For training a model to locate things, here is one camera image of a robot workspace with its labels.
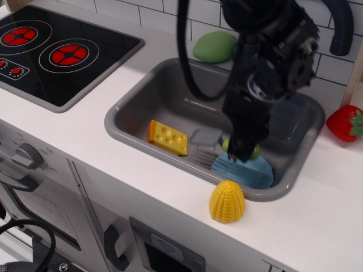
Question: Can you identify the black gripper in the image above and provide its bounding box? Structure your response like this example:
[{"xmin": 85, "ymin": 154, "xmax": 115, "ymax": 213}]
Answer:
[{"xmin": 222, "ymin": 74, "xmax": 271, "ymax": 162}]

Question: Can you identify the green handled grey spatula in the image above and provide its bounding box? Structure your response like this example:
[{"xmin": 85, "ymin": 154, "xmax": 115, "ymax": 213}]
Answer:
[{"xmin": 188, "ymin": 127, "xmax": 261, "ymax": 160}]

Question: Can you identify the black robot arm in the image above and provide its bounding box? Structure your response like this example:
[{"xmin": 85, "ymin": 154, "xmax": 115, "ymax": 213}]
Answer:
[{"xmin": 222, "ymin": 1, "xmax": 319, "ymax": 161}]

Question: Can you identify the light blue plate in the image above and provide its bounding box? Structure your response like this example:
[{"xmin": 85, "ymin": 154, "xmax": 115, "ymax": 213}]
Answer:
[{"xmin": 210, "ymin": 153, "xmax": 274, "ymax": 189}]

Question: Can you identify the yellow toy corn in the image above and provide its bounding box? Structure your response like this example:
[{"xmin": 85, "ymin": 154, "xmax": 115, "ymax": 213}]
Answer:
[{"xmin": 209, "ymin": 180, "xmax": 246, "ymax": 223}]

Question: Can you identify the yellow toy cheese wedge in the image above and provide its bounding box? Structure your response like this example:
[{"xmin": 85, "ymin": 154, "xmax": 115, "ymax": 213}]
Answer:
[{"xmin": 146, "ymin": 120, "xmax": 188, "ymax": 156}]

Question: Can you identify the green toy lime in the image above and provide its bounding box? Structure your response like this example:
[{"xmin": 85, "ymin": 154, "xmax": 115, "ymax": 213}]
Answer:
[{"xmin": 192, "ymin": 31, "xmax": 237, "ymax": 64}]

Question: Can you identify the red toy strawberry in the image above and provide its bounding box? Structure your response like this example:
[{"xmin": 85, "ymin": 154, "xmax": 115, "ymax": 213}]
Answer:
[{"xmin": 326, "ymin": 105, "xmax": 362, "ymax": 142}]

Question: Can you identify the grey dishwasher panel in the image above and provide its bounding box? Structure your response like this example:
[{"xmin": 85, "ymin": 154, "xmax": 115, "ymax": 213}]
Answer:
[{"xmin": 129, "ymin": 217, "xmax": 205, "ymax": 272}]

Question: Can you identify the black toy faucet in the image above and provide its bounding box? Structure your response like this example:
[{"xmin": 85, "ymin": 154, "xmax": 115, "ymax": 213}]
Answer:
[{"xmin": 232, "ymin": 0, "xmax": 354, "ymax": 78}]

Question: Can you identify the grey toy oven door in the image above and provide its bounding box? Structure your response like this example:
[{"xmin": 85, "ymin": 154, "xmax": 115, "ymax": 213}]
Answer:
[{"xmin": 1, "ymin": 184, "xmax": 82, "ymax": 252}]

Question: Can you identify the black toy stovetop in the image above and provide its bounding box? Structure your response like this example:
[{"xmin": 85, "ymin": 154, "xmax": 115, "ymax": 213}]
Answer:
[{"xmin": 1, "ymin": 5, "xmax": 144, "ymax": 113}]

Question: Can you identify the grey oven knob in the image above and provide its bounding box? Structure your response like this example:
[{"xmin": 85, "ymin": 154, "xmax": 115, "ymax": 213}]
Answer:
[{"xmin": 11, "ymin": 143, "xmax": 44, "ymax": 169}]

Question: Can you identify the black braided cable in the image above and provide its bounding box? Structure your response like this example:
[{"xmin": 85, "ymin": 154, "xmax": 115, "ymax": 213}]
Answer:
[{"xmin": 0, "ymin": 0, "xmax": 244, "ymax": 272}]

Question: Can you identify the dark grey cabinet handle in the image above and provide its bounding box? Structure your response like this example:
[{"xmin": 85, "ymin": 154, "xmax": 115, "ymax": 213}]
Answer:
[{"xmin": 103, "ymin": 225, "xmax": 129, "ymax": 271}]

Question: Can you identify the grey oven door handle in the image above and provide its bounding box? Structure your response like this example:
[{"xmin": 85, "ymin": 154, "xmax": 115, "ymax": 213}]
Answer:
[{"xmin": 1, "ymin": 168, "xmax": 39, "ymax": 192}]

